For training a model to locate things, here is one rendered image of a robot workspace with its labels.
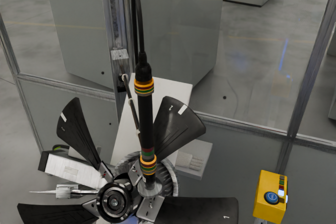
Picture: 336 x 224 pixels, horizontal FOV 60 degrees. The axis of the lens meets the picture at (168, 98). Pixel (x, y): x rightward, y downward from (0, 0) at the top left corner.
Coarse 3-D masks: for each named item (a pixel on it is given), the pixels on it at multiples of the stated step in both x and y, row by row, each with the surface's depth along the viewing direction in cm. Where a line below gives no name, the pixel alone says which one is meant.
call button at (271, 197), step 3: (270, 192) 105; (267, 195) 104; (270, 195) 104; (273, 195) 104; (276, 195) 104; (267, 198) 103; (270, 198) 103; (273, 198) 103; (276, 198) 103; (270, 201) 103; (273, 201) 102
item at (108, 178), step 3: (102, 165) 91; (99, 168) 96; (102, 168) 93; (105, 168) 91; (99, 171) 98; (102, 171) 95; (108, 171) 91; (102, 174) 97; (108, 174) 91; (105, 177) 96; (108, 177) 93; (111, 177) 90; (105, 180) 97; (108, 180) 95; (111, 180) 92
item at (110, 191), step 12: (120, 180) 89; (108, 192) 86; (120, 192) 86; (132, 192) 86; (96, 204) 87; (108, 204) 87; (120, 204) 86; (132, 204) 84; (108, 216) 86; (120, 216) 85
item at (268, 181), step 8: (264, 176) 112; (272, 176) 112; (264, 184) 109; (272, 184) 109; (280, 184) 109; (256, 192) 111; (264, 192) 106; (256, 200) 104; (264, 200) 104; (256, 208) 105; (264, 208) 104; (272, 208) 102; (280, 208) 101; (256, 216) 108; (264, 216) 106; (272, 216) 104; (280, 216) 103
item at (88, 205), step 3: (90, 201) 91; (93, 201) 91; (84, 204) 91; (87, 204) 92; (90, 204) 92; (93, 204) 92; (84, 207) 92; (87, 207) 93; (90, 207) 93; (93, 207) 93; (90, 210) 94; (93, 210) 94; (93, 213) 95; (96, 213) 96; (99, 216) 96
